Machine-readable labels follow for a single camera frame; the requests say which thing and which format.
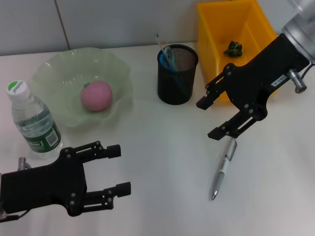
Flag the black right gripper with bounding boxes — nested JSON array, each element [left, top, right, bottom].
[[196, 33, 311, 122]]

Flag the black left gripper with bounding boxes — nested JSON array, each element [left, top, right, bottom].
[[0, 141, 122, 217]]

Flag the silver white ballpoint pen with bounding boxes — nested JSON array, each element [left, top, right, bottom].
[[211, 137, 238, 201]]

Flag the blue scissors with cover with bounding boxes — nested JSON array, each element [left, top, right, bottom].
[[159, 46, 190, 95]]

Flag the pink toy peach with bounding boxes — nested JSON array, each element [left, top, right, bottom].
[[80, 80, 114, 113]]

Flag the green plastic wrapper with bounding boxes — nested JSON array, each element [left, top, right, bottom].
[[223, 40, 246, 58]]

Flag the transparent plastic ruler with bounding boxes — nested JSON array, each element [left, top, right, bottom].
[[154, 31, 184, 73]]

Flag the clear water bottle green label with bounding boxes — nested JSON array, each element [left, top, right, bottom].
[[5, 79, 64, 160]]

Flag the black mesh pen cup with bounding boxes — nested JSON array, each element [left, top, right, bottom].
[[157, 44, 199, 106]]

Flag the pale green glass fruit plate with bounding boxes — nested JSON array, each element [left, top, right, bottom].
[[29, 48, 135, 128]]

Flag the yellow plastic bin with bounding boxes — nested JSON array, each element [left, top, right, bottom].
[[196, 0, 281, 103]]

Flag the left gripper cable with plug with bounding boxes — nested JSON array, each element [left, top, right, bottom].
[[0, 156, 32, 221]]

